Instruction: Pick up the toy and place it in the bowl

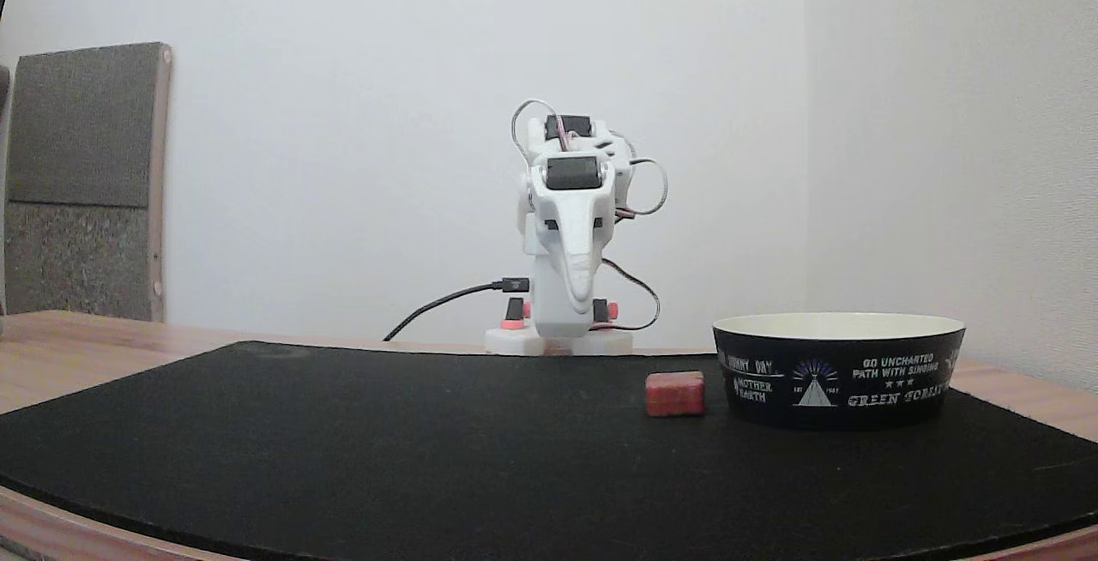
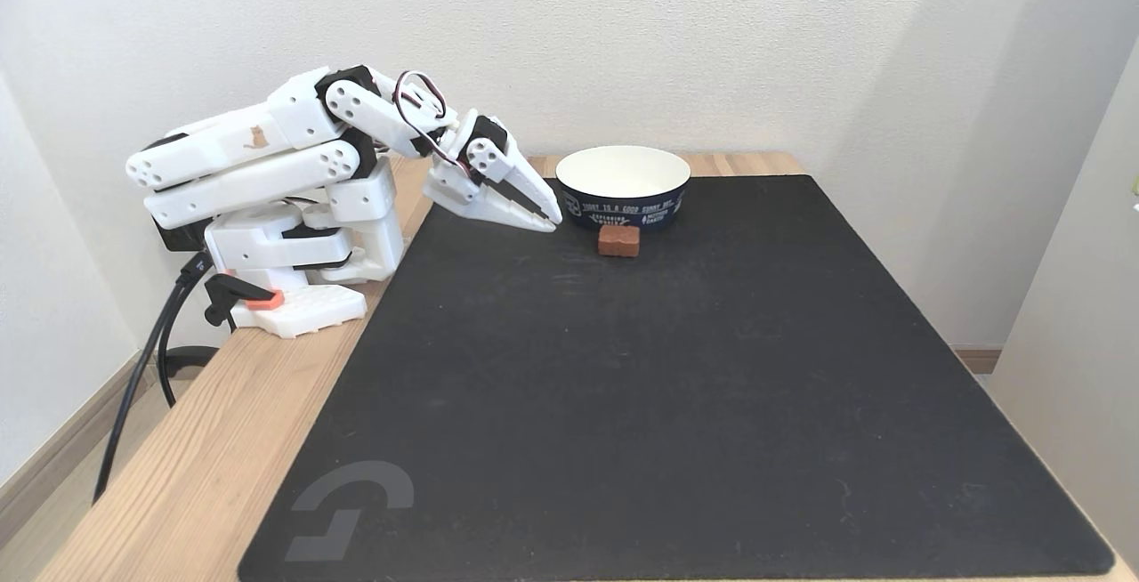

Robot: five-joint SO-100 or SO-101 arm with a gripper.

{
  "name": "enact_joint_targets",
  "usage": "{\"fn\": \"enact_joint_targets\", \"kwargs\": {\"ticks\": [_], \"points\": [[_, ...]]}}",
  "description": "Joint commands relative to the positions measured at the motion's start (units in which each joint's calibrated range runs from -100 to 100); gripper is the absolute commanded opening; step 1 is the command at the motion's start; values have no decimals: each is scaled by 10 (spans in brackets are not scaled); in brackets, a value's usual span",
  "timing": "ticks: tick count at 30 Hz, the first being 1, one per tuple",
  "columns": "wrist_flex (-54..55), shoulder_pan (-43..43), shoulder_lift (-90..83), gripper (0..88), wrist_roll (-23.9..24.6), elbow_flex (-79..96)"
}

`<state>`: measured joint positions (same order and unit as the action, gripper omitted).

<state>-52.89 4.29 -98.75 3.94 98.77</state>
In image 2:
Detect brown brick toy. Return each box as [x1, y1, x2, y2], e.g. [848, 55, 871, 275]
[598, 224, 642, 259]

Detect navy paper bowl white print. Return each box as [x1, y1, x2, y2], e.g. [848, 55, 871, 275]
[555, 145, 692, 231]

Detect black desk mat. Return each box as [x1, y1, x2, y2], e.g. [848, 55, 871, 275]
[238, 174, 1116, 582]

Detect red black servo wire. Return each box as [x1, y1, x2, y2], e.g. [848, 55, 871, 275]
[392, 71, 474, 179]

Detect black clamp orange handle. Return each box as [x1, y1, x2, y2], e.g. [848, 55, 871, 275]
[204, 271, 286, 331]

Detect thin black cable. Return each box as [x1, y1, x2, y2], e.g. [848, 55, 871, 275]
[157, 297, 220, 408]

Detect black power cable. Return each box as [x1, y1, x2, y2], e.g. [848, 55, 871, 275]
[93, 253, 213, 505]

